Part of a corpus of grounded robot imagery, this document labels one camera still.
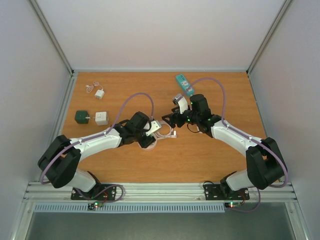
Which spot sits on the aluminium frame rail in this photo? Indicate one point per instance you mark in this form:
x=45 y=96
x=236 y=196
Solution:
x=154 y=193

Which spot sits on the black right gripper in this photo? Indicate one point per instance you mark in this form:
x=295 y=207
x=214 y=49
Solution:
x=173 y=120

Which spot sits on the teal power strip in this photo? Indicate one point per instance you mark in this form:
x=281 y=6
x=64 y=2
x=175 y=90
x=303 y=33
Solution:
x=184 y=85

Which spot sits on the pink round power socket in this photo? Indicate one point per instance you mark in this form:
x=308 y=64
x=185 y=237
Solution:
x=151 y=146

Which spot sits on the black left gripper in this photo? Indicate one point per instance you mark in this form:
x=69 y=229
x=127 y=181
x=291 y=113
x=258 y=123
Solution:
x=145 y=144

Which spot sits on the controller board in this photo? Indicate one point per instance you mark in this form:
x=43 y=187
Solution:
x=94 y=206
x=233 y=204

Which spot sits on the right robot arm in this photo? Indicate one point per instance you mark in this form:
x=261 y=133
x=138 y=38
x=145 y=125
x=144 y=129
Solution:
x=264 y=162

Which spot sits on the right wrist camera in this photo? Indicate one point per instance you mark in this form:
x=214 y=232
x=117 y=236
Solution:
x=181 y=102

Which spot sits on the white cube adapter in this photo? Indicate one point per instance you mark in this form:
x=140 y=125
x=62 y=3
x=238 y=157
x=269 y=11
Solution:
x=101 y=118

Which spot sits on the left controller board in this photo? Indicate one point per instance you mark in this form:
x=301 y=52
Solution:
x=94 y=206

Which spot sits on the right controller board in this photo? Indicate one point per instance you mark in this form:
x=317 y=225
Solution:
x=233 y=204

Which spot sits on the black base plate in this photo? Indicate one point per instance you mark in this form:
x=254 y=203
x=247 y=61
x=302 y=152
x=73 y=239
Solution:
x=105 y=192
x=213 y=192

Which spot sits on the dark green dragon cube adapter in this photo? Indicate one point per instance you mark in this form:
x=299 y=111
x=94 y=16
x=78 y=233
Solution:
x=82 y=117

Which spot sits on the grey slotted cable duct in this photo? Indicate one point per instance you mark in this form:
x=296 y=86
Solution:
x=130 y=208

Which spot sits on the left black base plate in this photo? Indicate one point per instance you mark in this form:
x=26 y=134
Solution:
x=105 y=192

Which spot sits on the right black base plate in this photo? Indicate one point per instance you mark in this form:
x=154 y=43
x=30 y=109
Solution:
x=213 y=192

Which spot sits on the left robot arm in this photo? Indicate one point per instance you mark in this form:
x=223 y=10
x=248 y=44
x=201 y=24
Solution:
x=60 y=162

